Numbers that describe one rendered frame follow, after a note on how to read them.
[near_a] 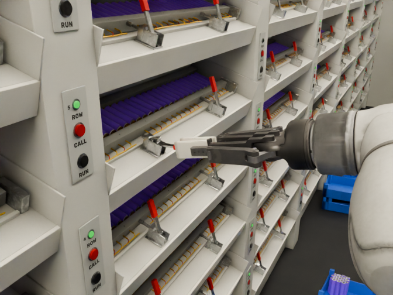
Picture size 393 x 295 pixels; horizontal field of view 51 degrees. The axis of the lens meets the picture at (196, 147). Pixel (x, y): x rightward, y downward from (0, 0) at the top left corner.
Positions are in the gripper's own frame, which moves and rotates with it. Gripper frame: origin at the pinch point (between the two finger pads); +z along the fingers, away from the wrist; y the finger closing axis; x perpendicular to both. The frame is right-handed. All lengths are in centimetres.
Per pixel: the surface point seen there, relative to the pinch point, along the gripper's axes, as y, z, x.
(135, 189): -8.0, 8.5, -4.6
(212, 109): 25.6, 9.3, 0.8
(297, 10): 95, 6, 19
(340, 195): 162, 11, -85
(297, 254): 112, 23, -94
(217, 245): 27.4, 16.3, -37.3
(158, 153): -1.0, 7.4, -0.6
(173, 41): 6.5, 4.4, 17.7
